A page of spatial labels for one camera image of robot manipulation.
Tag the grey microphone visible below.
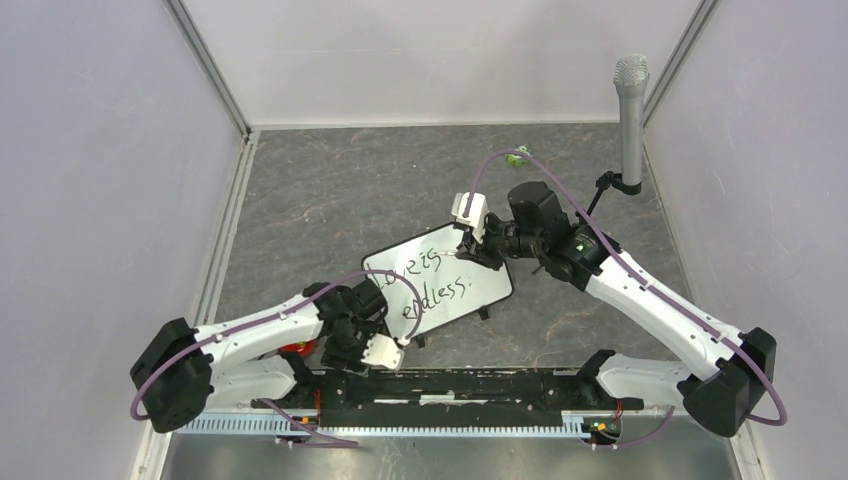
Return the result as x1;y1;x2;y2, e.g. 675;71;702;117
613;54;650;195

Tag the red bowl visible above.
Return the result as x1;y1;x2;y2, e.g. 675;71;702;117
278;340;316;358

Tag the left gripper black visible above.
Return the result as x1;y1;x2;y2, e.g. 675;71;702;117
321;319;384;377

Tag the white slotted cable duct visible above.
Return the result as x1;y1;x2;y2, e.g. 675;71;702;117
173;410;591;439

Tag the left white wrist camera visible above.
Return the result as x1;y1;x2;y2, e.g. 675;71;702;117
361;334;404;370

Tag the green toy block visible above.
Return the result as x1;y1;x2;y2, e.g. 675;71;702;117
505;145;529;167

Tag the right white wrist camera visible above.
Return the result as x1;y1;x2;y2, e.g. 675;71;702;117
451;192;489;244

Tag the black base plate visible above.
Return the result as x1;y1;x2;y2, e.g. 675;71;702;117
276;368;645;428

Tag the purple cable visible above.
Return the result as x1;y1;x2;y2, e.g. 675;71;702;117
129;268;425;450
462;148;789;450

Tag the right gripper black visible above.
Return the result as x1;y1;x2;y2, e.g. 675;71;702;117
456;212;545;271

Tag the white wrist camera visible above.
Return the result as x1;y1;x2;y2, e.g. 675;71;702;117
361;334;404;370
451;192;489;244

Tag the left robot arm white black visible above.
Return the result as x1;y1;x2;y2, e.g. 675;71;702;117
130;279;403;433

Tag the white whiteboard black frame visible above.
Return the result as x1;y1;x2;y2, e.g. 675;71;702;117
361;223;514;344

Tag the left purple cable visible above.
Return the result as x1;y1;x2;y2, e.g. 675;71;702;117
129;268;425;450

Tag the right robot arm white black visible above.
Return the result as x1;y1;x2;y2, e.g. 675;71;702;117
451;181;777;437

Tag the black microphone stand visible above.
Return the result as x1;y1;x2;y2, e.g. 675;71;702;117
540;171;644;285

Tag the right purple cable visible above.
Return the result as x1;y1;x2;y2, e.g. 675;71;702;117
462;148;789;450

